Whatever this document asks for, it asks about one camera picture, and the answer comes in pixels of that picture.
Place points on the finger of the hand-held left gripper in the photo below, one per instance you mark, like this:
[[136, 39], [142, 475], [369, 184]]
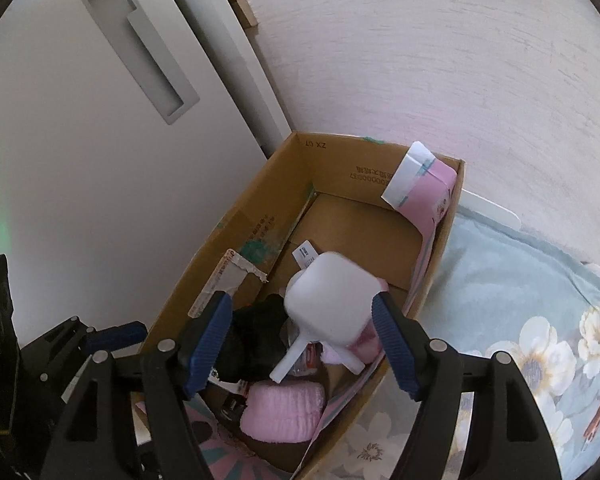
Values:
[[120, 337], [55, 360]]

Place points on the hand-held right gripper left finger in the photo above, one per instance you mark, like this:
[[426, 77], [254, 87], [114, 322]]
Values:
[[207, 345]]

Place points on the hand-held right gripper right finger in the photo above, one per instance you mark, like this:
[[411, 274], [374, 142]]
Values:
[[395, 345]]

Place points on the white square case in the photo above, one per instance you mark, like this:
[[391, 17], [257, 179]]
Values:
[[330, 300]]

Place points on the brown cardboard box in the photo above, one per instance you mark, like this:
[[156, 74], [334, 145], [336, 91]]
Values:
[[330, 165]]

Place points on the black cloth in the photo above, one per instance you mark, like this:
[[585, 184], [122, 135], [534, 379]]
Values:
[[255, 340]]

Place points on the white plastic piece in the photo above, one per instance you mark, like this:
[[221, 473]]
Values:
[[290, 362]]

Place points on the pink teal patterned packet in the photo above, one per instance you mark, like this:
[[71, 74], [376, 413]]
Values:
[[215, 440]]

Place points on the light blue floral blanket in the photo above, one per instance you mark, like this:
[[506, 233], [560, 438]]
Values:
[[505, 285]]

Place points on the white paper tag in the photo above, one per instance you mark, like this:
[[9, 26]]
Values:
[[304, 255]]

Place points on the pink white paper bag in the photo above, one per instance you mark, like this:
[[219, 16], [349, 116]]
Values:
[[430, 200]]

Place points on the white door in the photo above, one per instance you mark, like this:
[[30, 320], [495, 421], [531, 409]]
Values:
[[80, 185]]

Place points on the white flat board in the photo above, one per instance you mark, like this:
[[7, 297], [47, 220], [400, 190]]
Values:
[[495, 212]]

